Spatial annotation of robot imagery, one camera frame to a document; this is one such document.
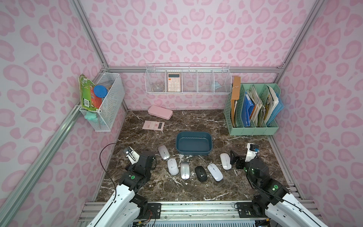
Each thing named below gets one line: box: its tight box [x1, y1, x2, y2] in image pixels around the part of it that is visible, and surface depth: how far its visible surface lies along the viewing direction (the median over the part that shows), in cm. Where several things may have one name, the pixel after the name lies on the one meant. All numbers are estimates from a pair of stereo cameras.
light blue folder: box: [266, 94, 285, 126], surface depth 92 cm
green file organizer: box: [223, 83, 285, 136], surface depth 99 cm
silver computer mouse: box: [180, 161, 191, 180], surface depth 88 cm
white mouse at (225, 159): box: [220, 152, 233, 170], surface depth 90 cm
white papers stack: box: [263, 85, 279, 124], surface depth 95 cm
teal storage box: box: [175, 131, 213, 156], surface depth 100 cm
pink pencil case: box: [147, 104, 174, 120], surface depth 120 cm
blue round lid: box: [93, 85, 108, 98], surface depth 76 cm
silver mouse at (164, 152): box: [157, 144, 171, 160], surface depth 95 cm
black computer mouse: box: [194, 165, 208, 183], surface depth 87 cm
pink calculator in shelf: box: [167, 72, 181, 92], surface depth 97 cm
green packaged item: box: [78, 73, 103, 111], surface depth 72 cm
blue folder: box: [241, 91, 254, 127], surface depth 96 cm
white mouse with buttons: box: [167, 157, 180, 176], surface depth 88 cm
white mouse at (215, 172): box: [207, 163, 224, 183], surface depth 87 cm
